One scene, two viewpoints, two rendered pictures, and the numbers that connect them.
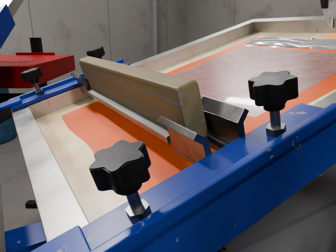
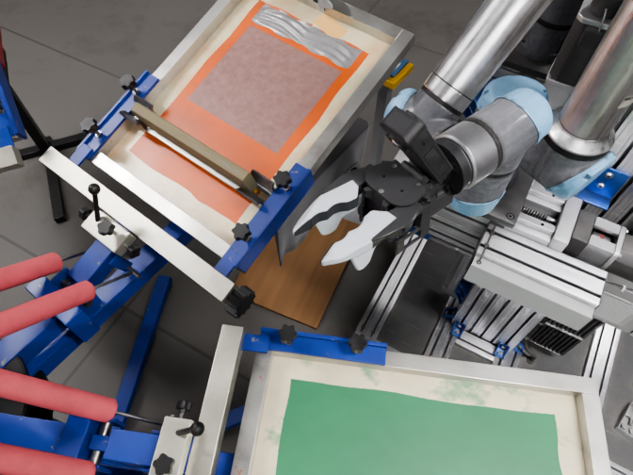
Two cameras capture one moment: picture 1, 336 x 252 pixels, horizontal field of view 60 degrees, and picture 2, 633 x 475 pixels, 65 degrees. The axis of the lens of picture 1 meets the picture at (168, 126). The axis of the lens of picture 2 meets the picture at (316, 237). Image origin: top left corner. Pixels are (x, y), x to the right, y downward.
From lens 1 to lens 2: 1.00 m
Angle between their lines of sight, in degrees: 43
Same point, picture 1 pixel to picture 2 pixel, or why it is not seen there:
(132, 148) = (244, 227)
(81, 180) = (198, 215)
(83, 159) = (188, 199)
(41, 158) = (173, 212)
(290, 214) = not seen: hidden behind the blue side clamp
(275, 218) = not seen: hidden behind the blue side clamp
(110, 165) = (240, 236)
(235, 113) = (269, 184)
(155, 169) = (235, 202)
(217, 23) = not seen: outside the picture
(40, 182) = (188, 228)
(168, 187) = (252, 224)
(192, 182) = (261, 221)
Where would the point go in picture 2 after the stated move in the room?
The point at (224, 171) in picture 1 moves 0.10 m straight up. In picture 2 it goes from (271, 217) to (267, 191)
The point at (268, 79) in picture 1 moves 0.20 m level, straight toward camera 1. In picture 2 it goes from (280, 178) to (281, 251)
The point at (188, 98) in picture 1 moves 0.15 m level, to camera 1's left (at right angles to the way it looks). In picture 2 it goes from (247, 180) to (187, 199)
